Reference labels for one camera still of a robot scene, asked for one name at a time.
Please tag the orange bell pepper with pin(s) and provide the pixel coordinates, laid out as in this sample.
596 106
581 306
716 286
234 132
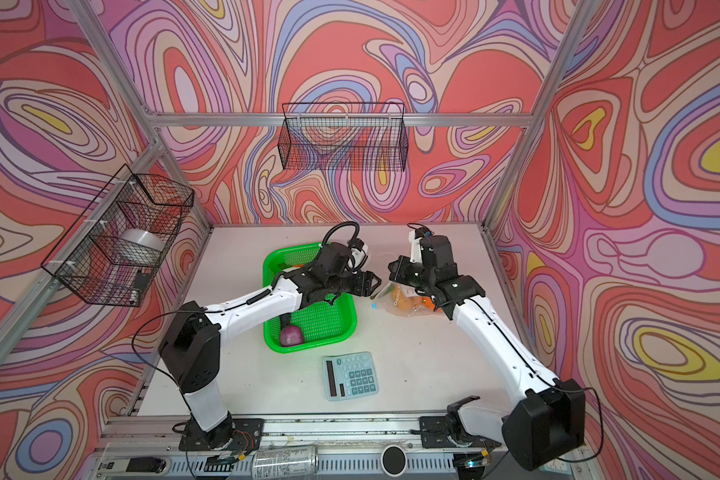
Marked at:
422 305

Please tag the green plastic basket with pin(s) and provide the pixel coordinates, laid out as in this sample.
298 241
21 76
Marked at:
321 324

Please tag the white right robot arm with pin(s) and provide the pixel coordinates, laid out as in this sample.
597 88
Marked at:
546 419

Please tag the purple red onion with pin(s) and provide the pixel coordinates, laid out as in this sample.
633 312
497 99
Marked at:
291 336

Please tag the silver drink can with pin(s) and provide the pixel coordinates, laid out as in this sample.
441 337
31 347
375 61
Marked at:
285 462

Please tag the black device on rail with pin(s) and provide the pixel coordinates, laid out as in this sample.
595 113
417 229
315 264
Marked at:
134 466

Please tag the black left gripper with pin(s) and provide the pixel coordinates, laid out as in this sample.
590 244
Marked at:
365 283

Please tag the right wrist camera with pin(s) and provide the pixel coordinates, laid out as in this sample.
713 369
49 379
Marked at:
417 233

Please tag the aluminium frame post right rear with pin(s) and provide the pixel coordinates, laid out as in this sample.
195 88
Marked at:
572 38

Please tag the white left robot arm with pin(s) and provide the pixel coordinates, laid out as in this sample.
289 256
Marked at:
192 346

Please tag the black wire basket rear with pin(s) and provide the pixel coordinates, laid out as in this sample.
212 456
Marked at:
344 136

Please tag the black round speaker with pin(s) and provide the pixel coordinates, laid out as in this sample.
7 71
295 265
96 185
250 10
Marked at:
393 461

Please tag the teal calculator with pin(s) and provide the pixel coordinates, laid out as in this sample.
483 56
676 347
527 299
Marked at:
349 376

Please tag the white roll in basket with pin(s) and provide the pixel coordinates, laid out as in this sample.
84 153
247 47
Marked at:
139 247

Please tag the aluminium front rail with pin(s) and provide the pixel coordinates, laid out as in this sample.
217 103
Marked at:
349 447

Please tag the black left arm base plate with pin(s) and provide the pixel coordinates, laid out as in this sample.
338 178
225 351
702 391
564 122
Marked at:
241 435

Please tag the black wire basket left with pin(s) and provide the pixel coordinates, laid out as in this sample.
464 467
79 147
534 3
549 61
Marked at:
135 220

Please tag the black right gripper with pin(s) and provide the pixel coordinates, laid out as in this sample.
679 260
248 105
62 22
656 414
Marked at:
398 274

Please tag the black wire basket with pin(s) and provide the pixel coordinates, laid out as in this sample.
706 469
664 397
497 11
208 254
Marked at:
135 220
344 136

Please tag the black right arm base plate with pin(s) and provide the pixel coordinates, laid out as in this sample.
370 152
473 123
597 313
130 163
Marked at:
447 430

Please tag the clear zip top bag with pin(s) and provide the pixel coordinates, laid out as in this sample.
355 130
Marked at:
382 297

